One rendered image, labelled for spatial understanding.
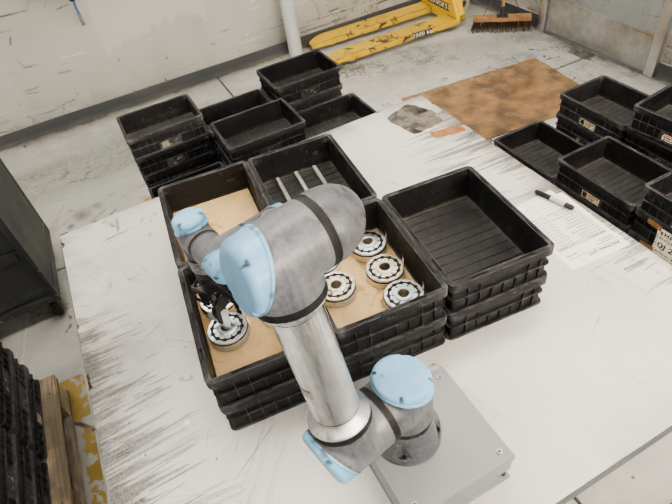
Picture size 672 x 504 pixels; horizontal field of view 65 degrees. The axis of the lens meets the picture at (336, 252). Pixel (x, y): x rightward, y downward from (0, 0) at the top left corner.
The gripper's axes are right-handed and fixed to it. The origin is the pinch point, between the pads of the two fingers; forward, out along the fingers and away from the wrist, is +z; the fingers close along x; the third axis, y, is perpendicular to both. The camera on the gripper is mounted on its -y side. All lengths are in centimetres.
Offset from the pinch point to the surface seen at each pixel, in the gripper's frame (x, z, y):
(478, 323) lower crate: -34, 13, -53
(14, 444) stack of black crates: 47, 47, 71
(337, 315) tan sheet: -13.7, 2.1, -22.1
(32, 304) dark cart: -3, 69, 147
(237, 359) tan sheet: 8.5, 2.1, -6.1
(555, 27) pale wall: -379, 79, -1
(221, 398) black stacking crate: 19.5, 0.1, -10.5
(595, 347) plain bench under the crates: -40, 15, -82
